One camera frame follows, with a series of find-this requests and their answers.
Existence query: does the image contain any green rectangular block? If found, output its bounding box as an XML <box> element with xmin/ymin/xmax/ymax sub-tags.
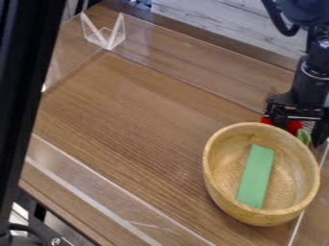
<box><xmin>236</xmin><ymin>144</ymin><xmax>276</xmax><ymax>209</ymax></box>

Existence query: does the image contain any clear acrylic corner bracket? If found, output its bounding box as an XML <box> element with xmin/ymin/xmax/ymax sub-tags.
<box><xmin>80</xmin><ymin>13</ymin><xmax>126</xmax><ymax>51</ymax></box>

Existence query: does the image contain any wooden oval bowl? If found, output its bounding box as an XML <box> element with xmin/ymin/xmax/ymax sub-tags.
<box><xmin>202</xmin><ymin>122</ymin><xmax>320</xmax><ymax>227</ymax></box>

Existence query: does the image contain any red plush strawberry toy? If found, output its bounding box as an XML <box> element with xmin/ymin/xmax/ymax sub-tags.
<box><xmin>258</xmin><ymin>115</ymin><xmax>313</xmax><ymax>147</ymax></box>

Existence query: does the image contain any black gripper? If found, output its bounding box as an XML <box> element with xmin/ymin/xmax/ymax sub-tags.
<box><xmin>264</xmin><ymin>90</ymin><xmax>329</xmax><ymax>147</ymax></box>

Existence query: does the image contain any black foreground post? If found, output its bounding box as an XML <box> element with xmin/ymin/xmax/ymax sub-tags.
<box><xmin>0</xmin><ymin>0</ymin><xmax>66</xmax><ymax>237</ymax></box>

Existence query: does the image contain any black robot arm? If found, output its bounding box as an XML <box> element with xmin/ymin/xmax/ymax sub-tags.
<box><xmin>261</xmin><ymin>0</ymin><xmax>329</xmax><ymax>147</ymax></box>

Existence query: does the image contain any black cable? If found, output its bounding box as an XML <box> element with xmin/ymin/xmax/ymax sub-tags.
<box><xmin>8</xmin><ymin>222</ymin><xmax>44</xmax><ymax>246</ymax></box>

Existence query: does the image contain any clear acrylic tray wall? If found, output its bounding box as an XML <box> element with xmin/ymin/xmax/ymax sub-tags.
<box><xmin>22</xmin><ymin>136</ymin><xmax>214</xmax><ymax>246</ymax></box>

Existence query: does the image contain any black table frame leg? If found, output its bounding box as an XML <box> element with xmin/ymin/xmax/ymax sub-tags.
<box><xmin>28</xmin><ymin>201</ymin><xmax>74</xmax><ymax>246</ymax></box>

